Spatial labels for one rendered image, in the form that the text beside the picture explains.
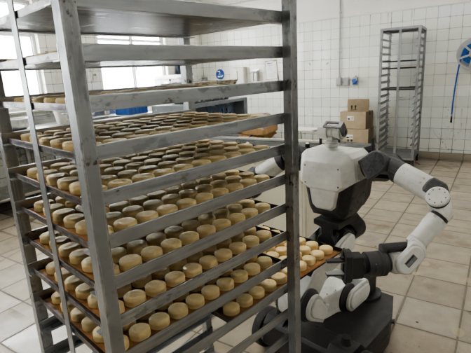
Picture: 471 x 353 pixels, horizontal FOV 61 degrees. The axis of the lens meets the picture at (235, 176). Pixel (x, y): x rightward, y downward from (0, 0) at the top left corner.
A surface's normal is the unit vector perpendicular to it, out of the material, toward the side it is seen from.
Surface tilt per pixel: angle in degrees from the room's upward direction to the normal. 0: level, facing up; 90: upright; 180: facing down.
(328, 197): 91
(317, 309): 90
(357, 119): 89
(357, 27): 90
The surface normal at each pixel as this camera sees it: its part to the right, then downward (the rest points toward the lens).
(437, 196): -0.48, -0.49
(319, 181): -0.70, 0.22
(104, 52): 0.72, 0.14
